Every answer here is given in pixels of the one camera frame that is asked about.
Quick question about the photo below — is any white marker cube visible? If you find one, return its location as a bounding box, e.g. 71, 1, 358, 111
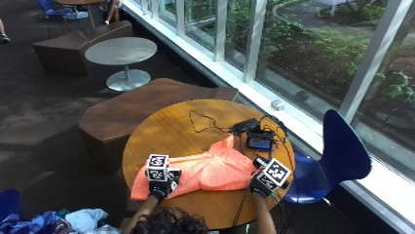
256, 157, 291, 191
145, 153, 172, 182

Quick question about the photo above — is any dark blue cloth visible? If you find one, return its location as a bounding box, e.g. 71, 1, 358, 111
0, 210, 61, 234

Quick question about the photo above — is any dark round window fitting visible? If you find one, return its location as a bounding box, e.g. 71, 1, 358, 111
294, 90, 311, 102

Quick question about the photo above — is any black device with screen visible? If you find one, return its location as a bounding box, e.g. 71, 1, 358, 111
245, 129, 277, 153

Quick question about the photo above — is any orange shirt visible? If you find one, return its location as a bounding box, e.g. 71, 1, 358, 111
129, 135, 261, 202

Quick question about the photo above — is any thin black cable loop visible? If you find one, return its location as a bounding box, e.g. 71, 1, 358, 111
188, 109, 234, 135

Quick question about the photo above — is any light blue cloth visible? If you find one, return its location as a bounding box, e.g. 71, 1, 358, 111
64, 208, 111, 234

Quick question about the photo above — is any black glove cable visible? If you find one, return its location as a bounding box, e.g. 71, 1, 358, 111
232, 190, 254, 228

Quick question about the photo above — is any round wooden side table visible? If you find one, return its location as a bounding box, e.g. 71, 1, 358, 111
55, 0, 107, 29

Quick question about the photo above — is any blue chair with metal legs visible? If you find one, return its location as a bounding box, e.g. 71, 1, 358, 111
35, 0, 89, 21

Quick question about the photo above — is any large brown bench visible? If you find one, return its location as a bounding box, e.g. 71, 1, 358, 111
77, 77, 240, 174

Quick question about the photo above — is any dark blue chair back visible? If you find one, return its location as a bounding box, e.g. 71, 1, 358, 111
0, 187, 27, 226

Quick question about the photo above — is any white window frame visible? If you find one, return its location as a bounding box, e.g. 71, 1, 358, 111
123, 0, 415, 234

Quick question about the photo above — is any small brown bench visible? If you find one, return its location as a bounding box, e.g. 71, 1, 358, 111
31, 19, 136, 77

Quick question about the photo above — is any black hub box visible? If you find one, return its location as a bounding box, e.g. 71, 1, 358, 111
232, 118, 261, 135

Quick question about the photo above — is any blue plastic chair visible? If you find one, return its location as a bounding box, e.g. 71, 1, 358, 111
283, 108, 374, 206

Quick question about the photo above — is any person's right hand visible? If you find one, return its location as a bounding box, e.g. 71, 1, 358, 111
249, 156, 290, 198

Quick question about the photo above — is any black cable bundle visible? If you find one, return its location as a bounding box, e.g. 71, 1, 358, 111
258, 114, 297, 183

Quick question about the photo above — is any grey round pedestal table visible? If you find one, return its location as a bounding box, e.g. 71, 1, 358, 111
83, 36, 158, 93

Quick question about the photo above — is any person's left hand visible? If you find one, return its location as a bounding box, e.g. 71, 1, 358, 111
148, 168, 182, 201

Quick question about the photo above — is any left white marker cube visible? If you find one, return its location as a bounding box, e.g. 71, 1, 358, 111
145, 153, 172, 182

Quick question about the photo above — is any right white marker cube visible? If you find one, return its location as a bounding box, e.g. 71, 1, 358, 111
256, 157, 291, 191

